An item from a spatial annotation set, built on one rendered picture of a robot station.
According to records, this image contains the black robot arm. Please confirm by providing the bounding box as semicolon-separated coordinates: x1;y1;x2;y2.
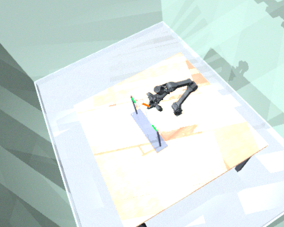
148;78;198;116

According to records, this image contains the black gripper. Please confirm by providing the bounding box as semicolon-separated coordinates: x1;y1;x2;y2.
147;92;163;112

